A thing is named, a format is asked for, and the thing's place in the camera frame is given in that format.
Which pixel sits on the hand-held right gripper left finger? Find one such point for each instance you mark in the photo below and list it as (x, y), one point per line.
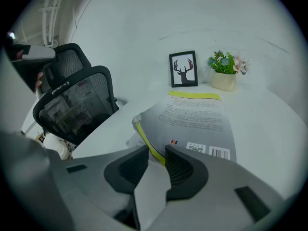
(96, 184)

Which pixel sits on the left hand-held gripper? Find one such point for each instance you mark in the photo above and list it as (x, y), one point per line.
(14, 93)

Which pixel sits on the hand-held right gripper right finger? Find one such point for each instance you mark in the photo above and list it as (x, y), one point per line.
(216, 189)

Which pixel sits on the grey cover book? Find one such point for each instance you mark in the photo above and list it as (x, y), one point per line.
(192, 124)

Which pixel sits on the person's left hand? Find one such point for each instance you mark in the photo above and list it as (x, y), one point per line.
(39, 82)

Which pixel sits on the white bag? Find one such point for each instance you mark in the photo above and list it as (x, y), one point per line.
(57, 145)

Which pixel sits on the black mesh office chair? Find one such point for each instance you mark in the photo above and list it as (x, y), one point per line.
(77, 105)

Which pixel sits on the potted artificial flower plant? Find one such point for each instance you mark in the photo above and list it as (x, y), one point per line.
(223, 80)

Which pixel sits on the black framed deer picture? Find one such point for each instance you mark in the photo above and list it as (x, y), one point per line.
(183, 68)

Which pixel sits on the white wall pipes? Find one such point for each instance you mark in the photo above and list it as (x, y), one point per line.
(49, 16)

